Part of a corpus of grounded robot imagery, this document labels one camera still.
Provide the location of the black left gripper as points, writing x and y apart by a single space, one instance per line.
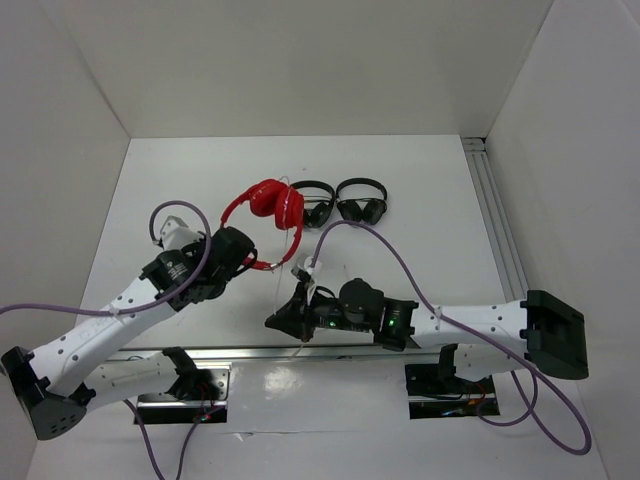
230 276

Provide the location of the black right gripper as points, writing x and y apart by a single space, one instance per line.
289 317

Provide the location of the red over-ear headphones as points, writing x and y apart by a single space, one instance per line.
284 203

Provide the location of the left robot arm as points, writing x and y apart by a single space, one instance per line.
57 384

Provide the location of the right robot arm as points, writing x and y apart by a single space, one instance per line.
473 342

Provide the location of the left black headphones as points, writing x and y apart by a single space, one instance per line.
317 210

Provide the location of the black headphones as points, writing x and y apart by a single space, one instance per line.
317 210
366 209

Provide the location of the right black headphones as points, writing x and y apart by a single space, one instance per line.
366 209

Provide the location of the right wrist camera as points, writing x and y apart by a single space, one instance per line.
307 271

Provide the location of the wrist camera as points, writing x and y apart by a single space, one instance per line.
307 271
175 234

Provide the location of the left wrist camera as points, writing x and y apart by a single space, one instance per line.
175 234

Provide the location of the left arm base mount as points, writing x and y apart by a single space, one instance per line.
198 395

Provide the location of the front aluminium rail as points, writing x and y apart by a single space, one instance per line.
310 352

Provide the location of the aluminium rail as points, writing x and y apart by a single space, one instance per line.
506 256
310 352

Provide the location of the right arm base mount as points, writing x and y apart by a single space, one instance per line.
436 392

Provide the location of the right side aluminium rail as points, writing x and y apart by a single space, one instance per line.
506 256

